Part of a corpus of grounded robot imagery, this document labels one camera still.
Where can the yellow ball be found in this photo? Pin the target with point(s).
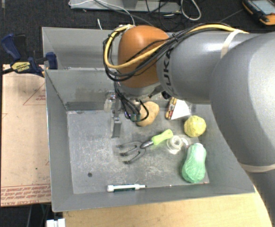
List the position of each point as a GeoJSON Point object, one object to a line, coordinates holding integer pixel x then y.
{"type": "Point", "coordinates": [195, 126]}

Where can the grey metal bin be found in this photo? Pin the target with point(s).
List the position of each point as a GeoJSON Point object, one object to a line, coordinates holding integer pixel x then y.
{"type": "Point", "coordinates": [92, 150]}

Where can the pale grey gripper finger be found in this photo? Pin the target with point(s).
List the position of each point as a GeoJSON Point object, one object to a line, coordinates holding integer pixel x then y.
{"type": "Point", "coordinates": [116, 128]}
{"type": "Point", "coordinates": [109, 104]}

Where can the green toy cabbage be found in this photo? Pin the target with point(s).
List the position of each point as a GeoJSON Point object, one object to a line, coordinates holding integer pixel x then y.
{"type": "Point", "coordinates": [194, 167]}

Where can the brown cardboard board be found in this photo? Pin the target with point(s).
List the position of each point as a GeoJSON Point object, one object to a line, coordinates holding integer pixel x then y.
{"type": "Point", "coordinates": [24, 138]}

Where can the white marker pen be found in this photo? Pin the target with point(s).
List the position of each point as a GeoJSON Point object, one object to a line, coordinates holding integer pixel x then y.
{"type": "Point", "coordinates": [125, 187]}

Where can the tan toy potato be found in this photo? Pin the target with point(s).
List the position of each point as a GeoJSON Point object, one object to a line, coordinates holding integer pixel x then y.
{"type": "Point", "coordinates": [151, 113]}

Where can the black cylinder on white bracket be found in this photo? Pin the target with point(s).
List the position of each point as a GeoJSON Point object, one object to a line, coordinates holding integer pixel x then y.
{"type": "Point", "coordinates": [166, 95]}

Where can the clear glass jar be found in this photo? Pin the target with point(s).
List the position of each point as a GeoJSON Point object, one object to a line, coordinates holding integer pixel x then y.
{"type": "Point", "coordinates": [174, 144]}

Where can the white triangular printed box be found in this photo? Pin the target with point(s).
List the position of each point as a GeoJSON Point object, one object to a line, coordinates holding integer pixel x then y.
{"type": "Point", "coordinates": [180, 111]}

